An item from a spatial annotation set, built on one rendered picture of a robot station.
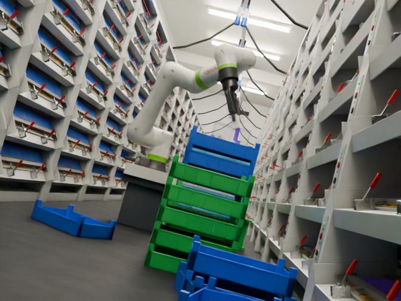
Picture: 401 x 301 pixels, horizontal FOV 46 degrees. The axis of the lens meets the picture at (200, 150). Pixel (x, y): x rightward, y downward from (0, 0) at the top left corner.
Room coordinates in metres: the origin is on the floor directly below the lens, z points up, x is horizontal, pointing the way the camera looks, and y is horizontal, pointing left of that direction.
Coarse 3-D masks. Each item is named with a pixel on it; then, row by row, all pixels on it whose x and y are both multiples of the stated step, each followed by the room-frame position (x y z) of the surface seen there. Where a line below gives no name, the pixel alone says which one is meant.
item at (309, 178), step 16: (352, 0) 1.90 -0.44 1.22; (336, 32) 1.98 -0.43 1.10; (352, 32) 1.90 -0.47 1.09; (336, 48) 1.90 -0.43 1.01; (336, 80) 1.90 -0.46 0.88; (320, 128) 1.90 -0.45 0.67; (336, 128) 1.90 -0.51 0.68; (320, 144) 1.90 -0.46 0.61; (304, 160) 1.95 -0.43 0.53; (304, 176) 1.90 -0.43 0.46; (320, 176) 1.90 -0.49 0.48; (304, 224) 1.90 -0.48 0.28; (320, 224) 1.89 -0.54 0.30
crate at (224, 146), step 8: (192, 128) 2.02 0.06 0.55; (192, 136) 2.00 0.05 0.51; (200, 136) 2.01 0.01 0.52; (208, 136) 2.01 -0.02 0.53; (200, 144) 2.01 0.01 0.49; (208, 144) 2.01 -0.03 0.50; (216, 144) 2.01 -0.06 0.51; (224, 144) 2.01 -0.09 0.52; (232, 144) 2.02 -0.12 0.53; (256, 144) 2.02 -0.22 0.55; (216, 152) 2.10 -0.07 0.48; (224, 152) 2.01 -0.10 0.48; (232, 152) 2.02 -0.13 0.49; (240, 152) 2.02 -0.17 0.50; (248, 152) 2.02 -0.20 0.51; (256, 152) 2.02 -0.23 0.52; (240, 160) 2.15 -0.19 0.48; (248, 160) 2.04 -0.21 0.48; (256, 160) 2.02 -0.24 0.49
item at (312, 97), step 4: (324, 76) 2.02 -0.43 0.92; (320, 80) 2.10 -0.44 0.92; (320, 84) 2.10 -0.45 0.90; (316, 88) 2.21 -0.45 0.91; (320, 88) 2.11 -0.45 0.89; (312, 92) 2.32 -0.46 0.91; (316, 92) 2.21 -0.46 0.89; (304, 96) 2.60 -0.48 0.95; (308, 96) 2.44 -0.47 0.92; (312, 96) 2.32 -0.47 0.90; (316, 96) 2.41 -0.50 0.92; (304, 100) 2.56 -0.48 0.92; (308, 100) 2.45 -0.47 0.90; (312, 100) 2.35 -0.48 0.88; (316, 100) 2.52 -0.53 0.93; (304, 104) 2.56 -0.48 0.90; (308, 104) 2.45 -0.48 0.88; (304, 108) 2.57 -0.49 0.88
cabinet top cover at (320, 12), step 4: (324, 0) 3.04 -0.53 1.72; (320, 4) 3.11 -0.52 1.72; (324, 4) 3.10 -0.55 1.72; (320, 8) 3.17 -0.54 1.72; (324, 8) 3.16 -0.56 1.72; (316, 12) 3.27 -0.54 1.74; (320, 12) 3.23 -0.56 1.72; (312, 20) 3.46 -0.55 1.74; (308, 32) 3.65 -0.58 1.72; (304, 36) 3.83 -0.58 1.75; (308, 36) 3.74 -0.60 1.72; (304, 40) 3.84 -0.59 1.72; (304, 44) 3.93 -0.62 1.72
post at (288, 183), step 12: (324, 24) 2.60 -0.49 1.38; (324, 48) 2.60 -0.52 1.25; (324, 72) 2.59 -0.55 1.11; (312, 84) 2.60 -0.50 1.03; (312, 108) 2.60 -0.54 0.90; (300, 120) 2.60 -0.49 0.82; (300, 144) 2.60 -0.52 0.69; (300, 156) 2.60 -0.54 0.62; (288, 180) 2.60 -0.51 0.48; (288, 192) 2.60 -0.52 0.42; (276, 204) 2.62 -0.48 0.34; (276, 216) 2.60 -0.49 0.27; (288, 216) 2.59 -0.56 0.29; (264, 252) 2.60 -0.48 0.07
